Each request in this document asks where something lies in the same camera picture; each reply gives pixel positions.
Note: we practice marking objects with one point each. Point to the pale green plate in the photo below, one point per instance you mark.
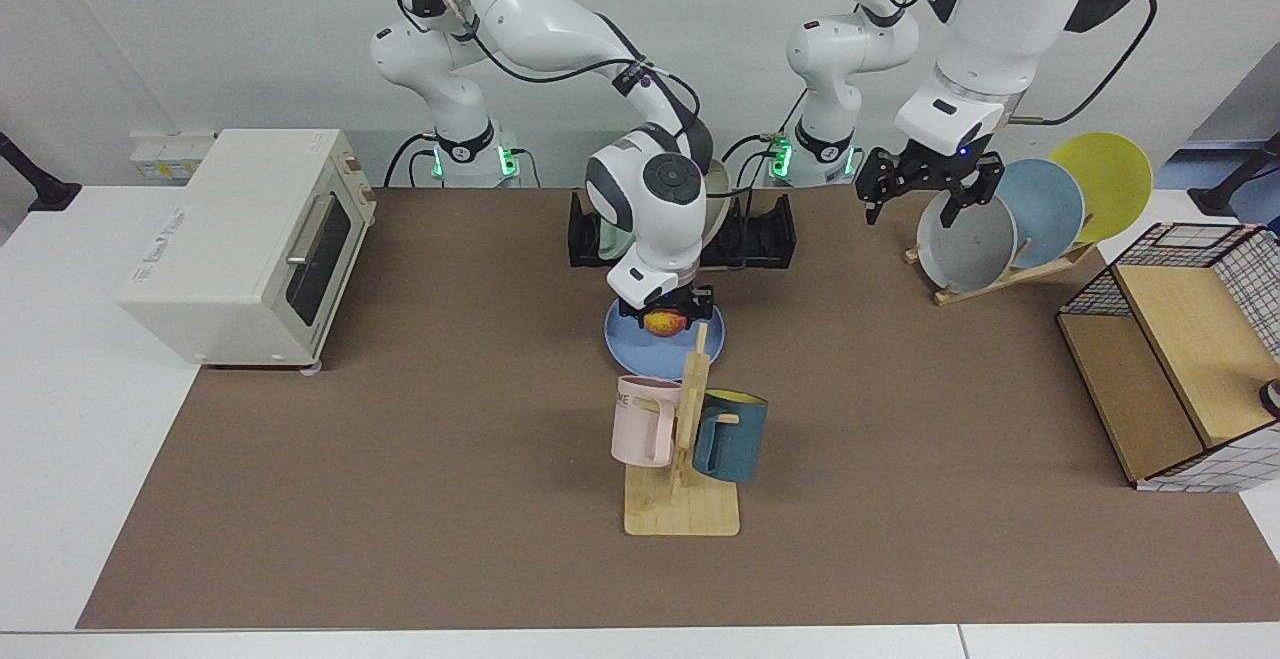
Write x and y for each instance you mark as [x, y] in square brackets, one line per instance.
[607, 239]

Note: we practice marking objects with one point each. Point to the wooden plate rack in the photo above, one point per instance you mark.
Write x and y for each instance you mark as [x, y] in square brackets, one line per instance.
[1030, 272]

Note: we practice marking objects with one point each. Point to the white wall socket strip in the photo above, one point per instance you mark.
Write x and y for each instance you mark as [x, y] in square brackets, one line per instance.
[170, 154]

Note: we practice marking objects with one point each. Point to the pale toaster oven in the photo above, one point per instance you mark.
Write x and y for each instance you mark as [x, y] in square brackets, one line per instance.
[200, 279]

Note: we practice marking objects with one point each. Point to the red yellow apple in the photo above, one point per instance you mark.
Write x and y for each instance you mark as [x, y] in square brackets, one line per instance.
[664, 323]

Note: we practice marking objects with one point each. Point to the black stand foot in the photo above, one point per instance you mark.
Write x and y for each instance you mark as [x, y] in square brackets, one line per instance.
[1222, 197]
[45, 194]

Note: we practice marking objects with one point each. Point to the yellow plate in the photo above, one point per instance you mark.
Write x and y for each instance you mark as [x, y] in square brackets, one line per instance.
[1110, 174]

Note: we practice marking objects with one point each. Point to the grey plate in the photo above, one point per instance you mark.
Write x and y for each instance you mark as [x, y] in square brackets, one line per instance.
[975, 249]

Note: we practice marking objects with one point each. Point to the beige plate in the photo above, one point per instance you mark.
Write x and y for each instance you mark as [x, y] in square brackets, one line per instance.
[720, 204]

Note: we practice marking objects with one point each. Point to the wooden cup stand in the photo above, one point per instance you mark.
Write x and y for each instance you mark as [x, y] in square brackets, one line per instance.
[683, 511]

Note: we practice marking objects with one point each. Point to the dark blue cup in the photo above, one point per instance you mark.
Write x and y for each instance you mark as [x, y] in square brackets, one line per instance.
[738, 439]

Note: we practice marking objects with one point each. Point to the small dark round thing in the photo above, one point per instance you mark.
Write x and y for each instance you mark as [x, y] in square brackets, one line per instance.
[1272, 399]

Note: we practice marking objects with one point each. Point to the black dish rack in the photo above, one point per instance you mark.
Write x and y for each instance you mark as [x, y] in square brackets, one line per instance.
[583, 239]

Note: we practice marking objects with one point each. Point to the brown table cloth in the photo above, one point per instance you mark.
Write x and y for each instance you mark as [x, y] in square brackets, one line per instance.
[450, 519]

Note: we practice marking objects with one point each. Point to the light blue plate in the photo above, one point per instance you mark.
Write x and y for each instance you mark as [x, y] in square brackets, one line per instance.
[1045, 204]

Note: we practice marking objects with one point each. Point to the pink cup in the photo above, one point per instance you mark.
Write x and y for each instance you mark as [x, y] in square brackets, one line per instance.
[640, 424]

